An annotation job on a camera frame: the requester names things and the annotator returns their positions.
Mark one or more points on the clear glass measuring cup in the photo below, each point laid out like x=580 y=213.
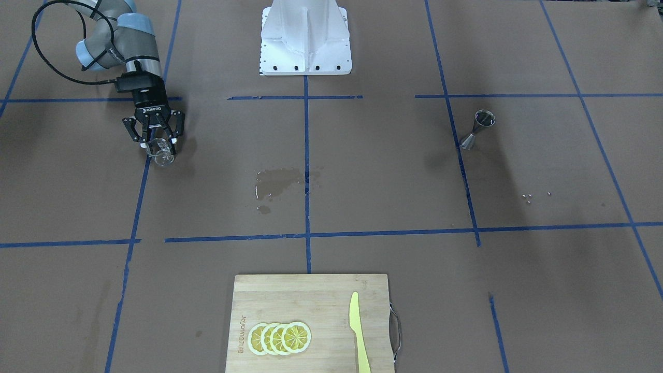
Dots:
x=159 y=151

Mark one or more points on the yellow plastic knife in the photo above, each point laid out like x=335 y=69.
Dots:
x=355 y=319

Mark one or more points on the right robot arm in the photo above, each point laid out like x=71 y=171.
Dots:
x=123 y=37

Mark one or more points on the brown table mat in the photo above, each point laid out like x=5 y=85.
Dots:
x=538 y=250

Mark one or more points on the steel jigger cup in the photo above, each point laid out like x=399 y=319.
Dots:
x=483 y=119

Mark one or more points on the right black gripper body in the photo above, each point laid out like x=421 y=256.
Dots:
x=150 y=103

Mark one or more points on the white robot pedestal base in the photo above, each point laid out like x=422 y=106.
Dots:
x=305 y=38

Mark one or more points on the wooden cutting board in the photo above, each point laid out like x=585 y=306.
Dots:
x=322 y=302

